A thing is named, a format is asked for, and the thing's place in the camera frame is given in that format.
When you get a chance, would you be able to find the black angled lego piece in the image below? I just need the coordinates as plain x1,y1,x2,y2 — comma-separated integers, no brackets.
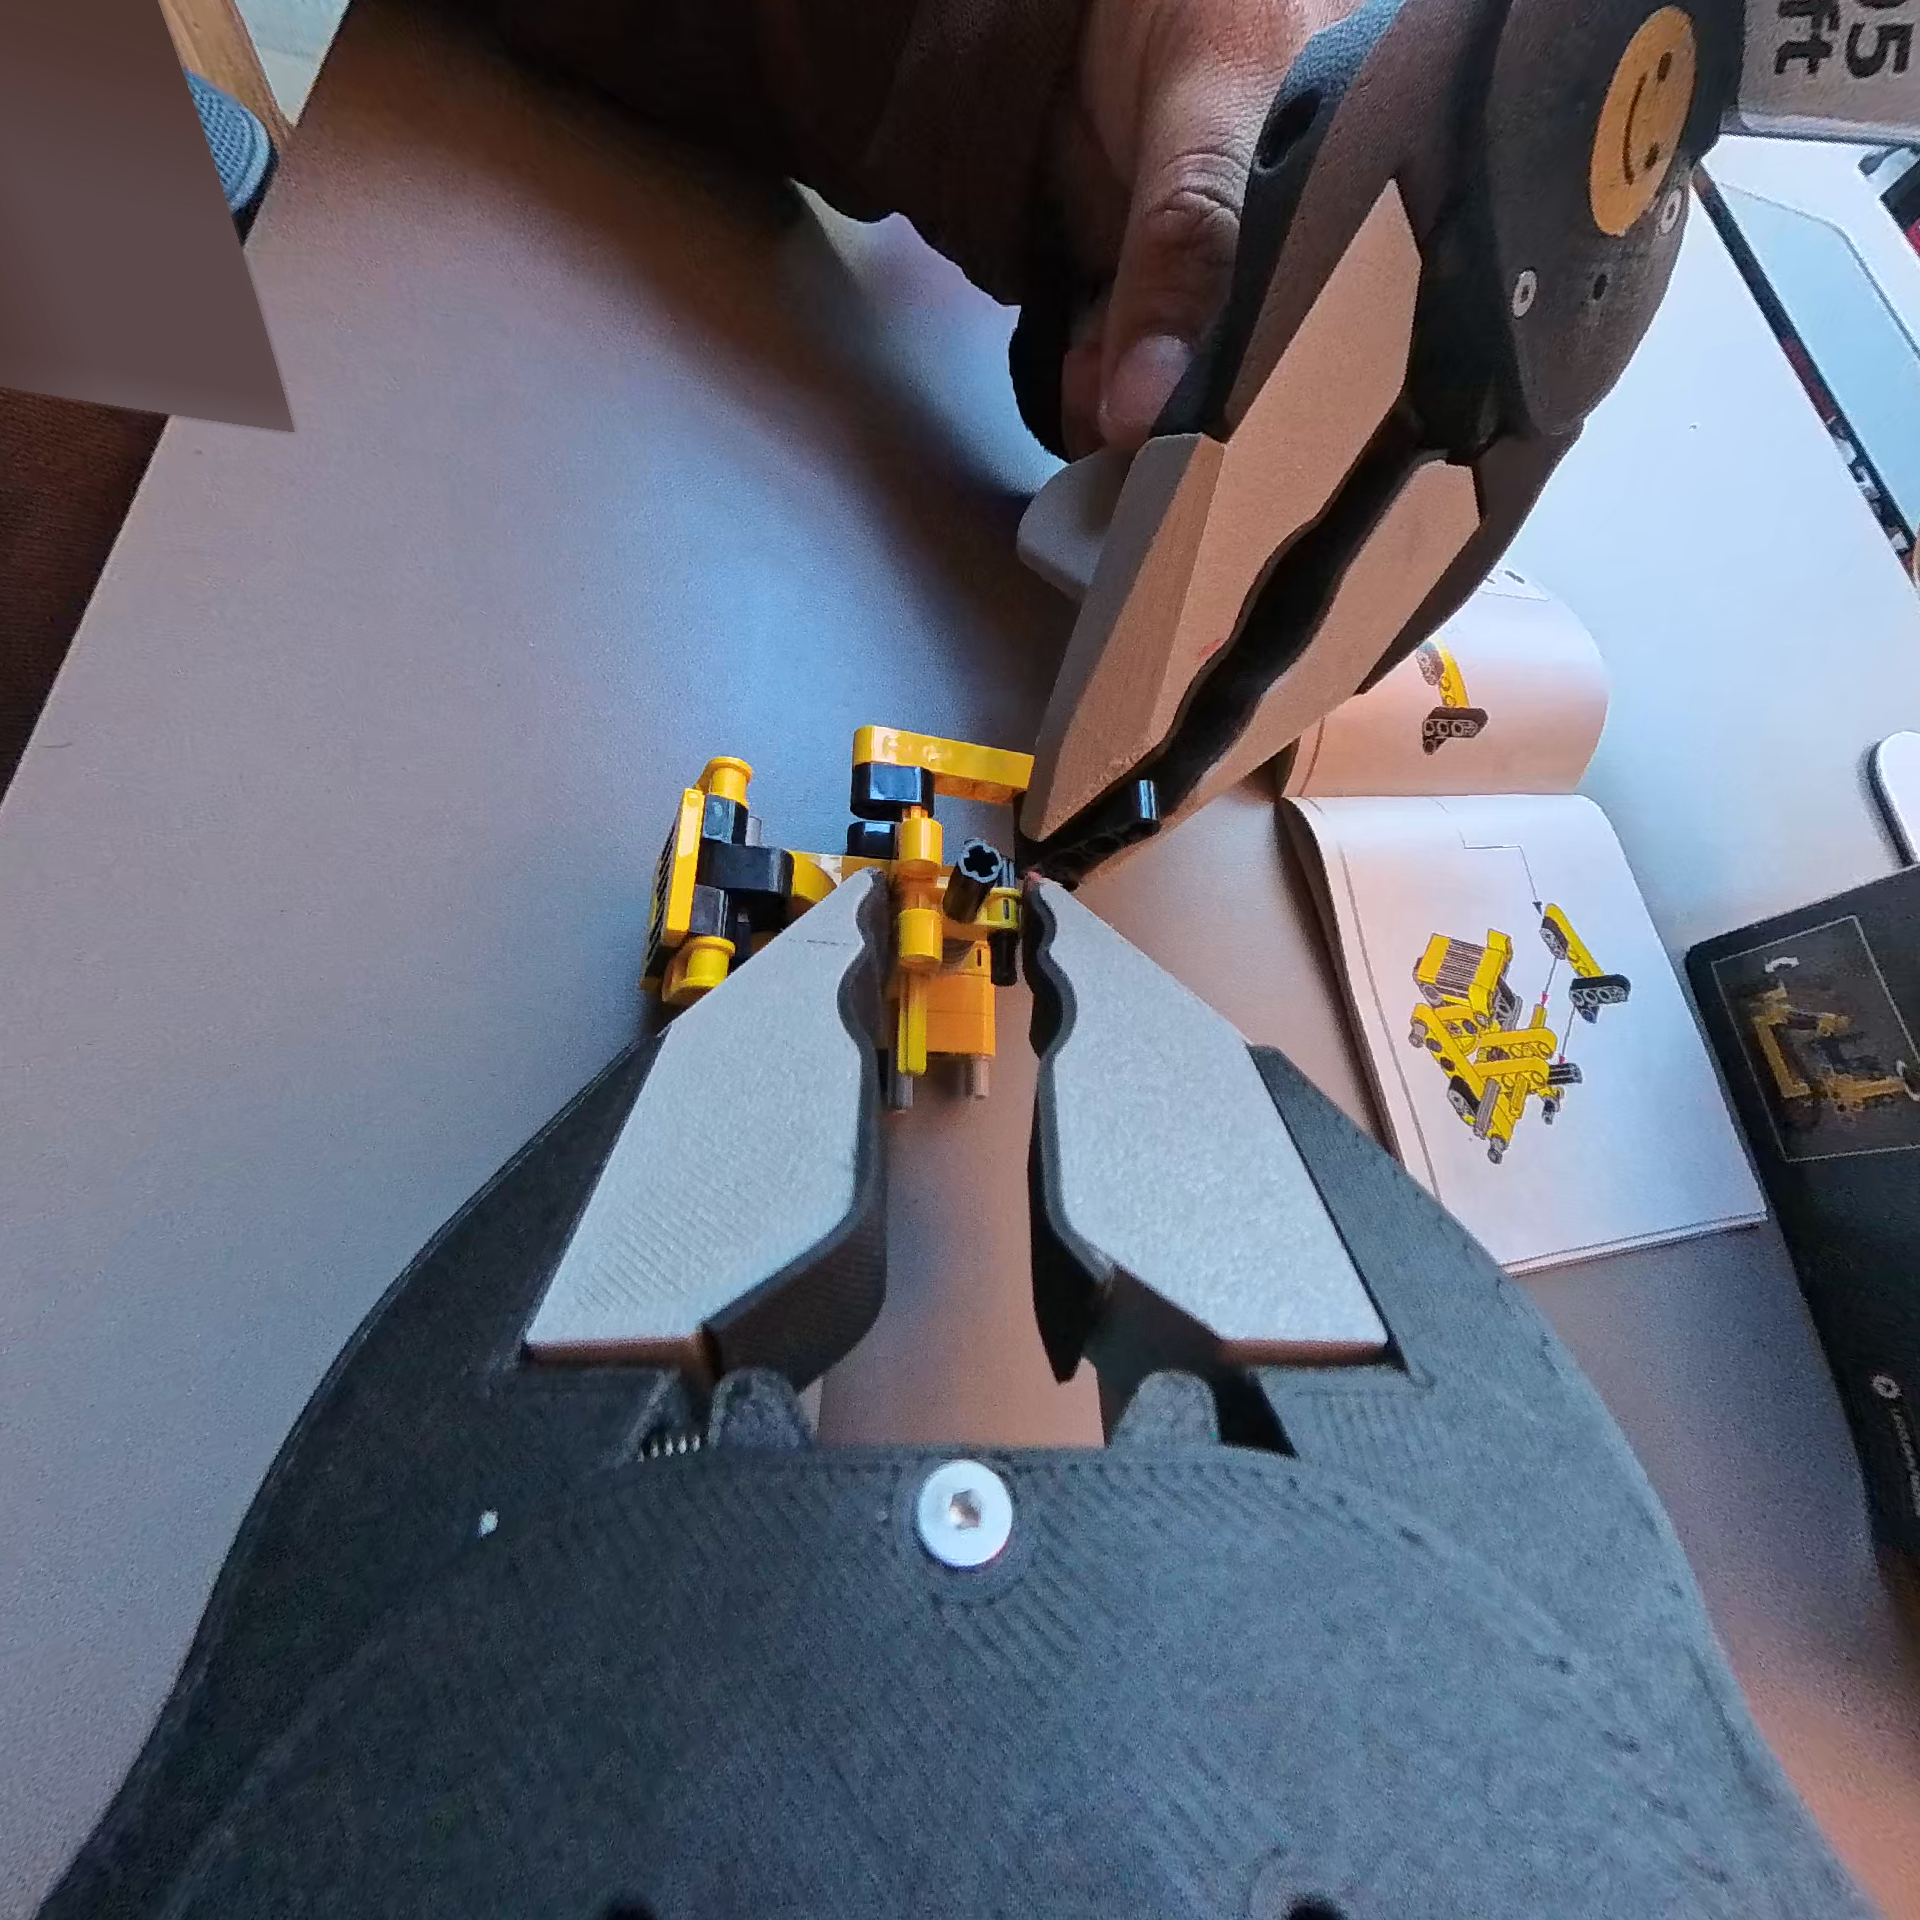
1020,785,1166,885

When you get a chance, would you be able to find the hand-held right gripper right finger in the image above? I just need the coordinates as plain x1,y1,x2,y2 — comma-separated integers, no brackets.
1020,870,1395,1388

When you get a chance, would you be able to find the grey laptop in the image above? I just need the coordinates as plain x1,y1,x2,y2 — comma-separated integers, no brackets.
1693,135,1920,562

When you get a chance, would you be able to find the person's left forearm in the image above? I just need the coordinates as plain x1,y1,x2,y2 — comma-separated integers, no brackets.
498,0,1083,309

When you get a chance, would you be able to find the yellow black lego model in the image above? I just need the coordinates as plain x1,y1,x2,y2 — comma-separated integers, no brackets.
643,722,1044,1109

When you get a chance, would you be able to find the lego instruction booklet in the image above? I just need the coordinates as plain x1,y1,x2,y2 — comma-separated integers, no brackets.
1283,570,1769,1279

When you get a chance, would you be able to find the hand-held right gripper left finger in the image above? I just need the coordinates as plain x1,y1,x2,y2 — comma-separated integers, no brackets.
522,867,893,1398

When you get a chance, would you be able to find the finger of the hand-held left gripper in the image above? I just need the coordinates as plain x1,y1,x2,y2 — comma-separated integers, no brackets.
1032,183,1428,845
1155,453,1484,827

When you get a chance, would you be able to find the person's left hand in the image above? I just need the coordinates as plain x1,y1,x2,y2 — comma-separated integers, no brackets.
1049,0,1358,458

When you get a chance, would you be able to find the black lego box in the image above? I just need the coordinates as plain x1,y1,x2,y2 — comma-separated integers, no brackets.
1690,870,1920,1567

